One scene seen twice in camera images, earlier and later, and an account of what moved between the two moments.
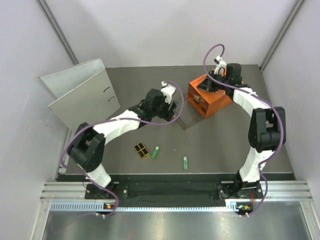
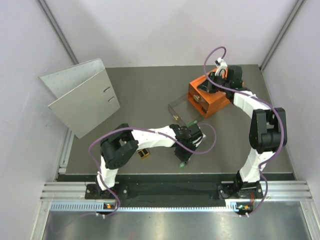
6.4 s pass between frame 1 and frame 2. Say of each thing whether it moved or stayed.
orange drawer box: stayed
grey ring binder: stayed
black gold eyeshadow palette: stayed
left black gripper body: moved
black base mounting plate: stayed
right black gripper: stayed
